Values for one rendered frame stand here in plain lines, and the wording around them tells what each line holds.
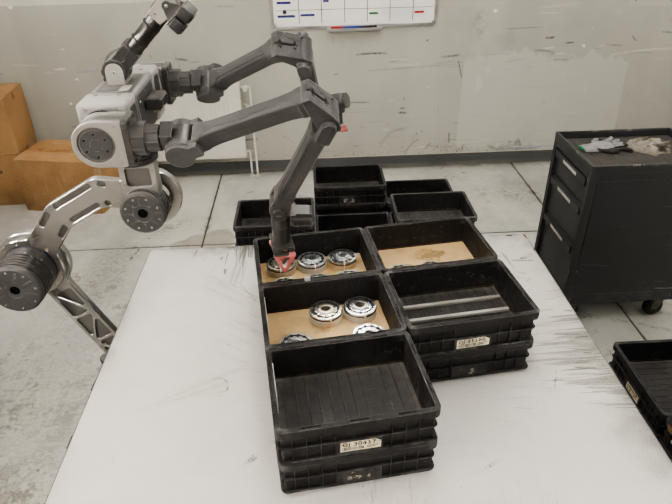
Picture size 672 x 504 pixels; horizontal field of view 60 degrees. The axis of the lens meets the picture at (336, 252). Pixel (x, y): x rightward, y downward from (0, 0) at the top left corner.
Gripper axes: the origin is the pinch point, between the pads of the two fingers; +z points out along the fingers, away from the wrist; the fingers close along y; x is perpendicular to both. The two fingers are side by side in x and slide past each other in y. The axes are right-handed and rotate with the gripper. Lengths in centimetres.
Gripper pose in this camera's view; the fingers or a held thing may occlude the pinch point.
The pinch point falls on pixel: (283, 264)
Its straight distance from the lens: 191.6
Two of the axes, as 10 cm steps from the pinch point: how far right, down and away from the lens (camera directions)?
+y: -2.7, -5.2, 8.1
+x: -9.6, 1.5, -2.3
